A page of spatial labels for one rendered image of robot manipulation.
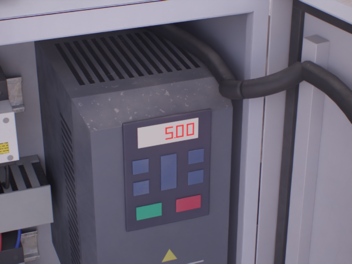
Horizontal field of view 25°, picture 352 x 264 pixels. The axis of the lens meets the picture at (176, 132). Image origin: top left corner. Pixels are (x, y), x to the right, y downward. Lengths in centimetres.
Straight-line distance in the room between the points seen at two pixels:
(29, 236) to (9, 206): 10
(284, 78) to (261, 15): 5
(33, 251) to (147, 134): 28
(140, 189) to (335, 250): 16
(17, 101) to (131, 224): 18
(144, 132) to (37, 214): 18
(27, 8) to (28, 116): 23
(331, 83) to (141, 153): 15
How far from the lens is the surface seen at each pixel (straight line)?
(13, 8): 55
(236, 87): 58
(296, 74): 57
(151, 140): 60
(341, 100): 54
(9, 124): 67
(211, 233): 67
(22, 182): 74
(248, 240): 68
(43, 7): 54
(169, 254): 67
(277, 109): 63
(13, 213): 74
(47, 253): 85
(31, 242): 83
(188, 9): 56
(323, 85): 55
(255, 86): 57
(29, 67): 74
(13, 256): 77
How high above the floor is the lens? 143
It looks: 28 degrees down
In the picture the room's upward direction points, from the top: straight up
